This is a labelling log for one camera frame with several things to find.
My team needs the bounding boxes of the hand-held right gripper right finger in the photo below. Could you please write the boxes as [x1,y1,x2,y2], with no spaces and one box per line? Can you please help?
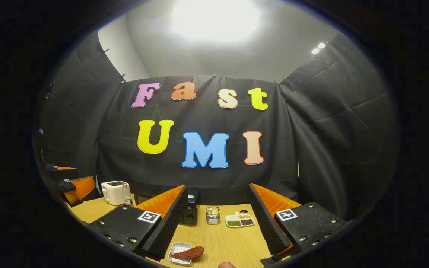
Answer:
[248,182,349,267]

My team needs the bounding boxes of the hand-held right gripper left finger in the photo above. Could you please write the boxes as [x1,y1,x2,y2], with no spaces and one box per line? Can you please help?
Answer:
[88,184,187,261]

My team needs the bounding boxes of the red meat piece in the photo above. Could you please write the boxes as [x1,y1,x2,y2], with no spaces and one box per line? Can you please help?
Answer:
[172,246,204,260]

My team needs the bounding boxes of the black electric oven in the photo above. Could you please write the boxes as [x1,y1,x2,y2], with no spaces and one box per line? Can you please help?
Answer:
[133,188,200,226]

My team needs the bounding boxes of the white slotted tray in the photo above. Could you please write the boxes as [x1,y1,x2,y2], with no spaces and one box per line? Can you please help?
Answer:
[167,242,193,267]

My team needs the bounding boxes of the white toaster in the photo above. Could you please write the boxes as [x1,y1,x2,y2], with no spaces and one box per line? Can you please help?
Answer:
[101,181,130,206]

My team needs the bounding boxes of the white divided bean plate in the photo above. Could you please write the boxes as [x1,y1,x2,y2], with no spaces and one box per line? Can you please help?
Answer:
[225,212,255,228]

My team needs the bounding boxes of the clear plastic bottle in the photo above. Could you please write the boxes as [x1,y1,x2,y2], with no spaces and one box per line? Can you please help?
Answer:
[121,184,134,207]

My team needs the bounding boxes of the black backdrop cloth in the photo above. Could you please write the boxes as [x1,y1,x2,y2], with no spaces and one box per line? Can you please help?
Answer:
[36,32,399,220]

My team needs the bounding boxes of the large ceiling light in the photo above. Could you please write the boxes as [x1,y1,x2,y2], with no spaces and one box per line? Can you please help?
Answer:
[170,0,261,43]

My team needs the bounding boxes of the metal wire basket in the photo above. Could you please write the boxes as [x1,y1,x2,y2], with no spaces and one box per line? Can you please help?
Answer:
[206,207,221,225]

